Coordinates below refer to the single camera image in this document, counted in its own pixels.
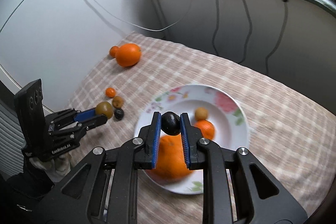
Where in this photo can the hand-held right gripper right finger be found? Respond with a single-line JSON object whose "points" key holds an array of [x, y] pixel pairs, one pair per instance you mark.
{"points": [[185, 142]]}

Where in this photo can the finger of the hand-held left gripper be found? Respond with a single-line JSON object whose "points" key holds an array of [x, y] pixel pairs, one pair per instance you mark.
{"points": [[85, 115], [95, 122]]}

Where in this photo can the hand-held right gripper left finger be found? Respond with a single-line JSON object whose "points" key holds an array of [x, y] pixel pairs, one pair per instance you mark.
{"points": [[156, 140]]}

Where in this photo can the brown round fruit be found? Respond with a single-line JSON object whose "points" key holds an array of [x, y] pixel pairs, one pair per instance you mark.
{"points": [[201, 113], [118, 101], [103, 109]]}

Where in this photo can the large orange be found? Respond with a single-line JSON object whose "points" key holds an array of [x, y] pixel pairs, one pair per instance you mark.
{"points": [[128, 55], [170, 158]]}

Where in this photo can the dark round fruit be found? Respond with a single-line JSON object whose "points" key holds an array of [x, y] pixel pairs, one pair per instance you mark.
{"points": [[119, 114], [170, 123]]}

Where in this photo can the small tangerine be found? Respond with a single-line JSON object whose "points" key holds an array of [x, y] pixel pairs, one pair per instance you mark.
{"points": [[113, 51], [206, 130], [110, 92]]}

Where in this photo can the floral white plate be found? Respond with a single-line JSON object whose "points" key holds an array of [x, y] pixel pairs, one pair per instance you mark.
{"points": [[225, 134]]}

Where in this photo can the person's left hand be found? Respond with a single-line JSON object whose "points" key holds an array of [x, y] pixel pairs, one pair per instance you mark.
{"points": [[62, 163]]}

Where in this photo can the grey ribbed panel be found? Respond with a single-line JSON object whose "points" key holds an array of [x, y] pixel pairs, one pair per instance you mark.
{"points": [[10, 140]]}

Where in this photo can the checked beige cloth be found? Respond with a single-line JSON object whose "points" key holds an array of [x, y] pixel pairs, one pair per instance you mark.
{"points": [[262, 121]]}

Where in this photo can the white cabinet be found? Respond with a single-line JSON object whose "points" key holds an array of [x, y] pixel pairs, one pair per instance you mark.
{"points": [[52, 29]]}

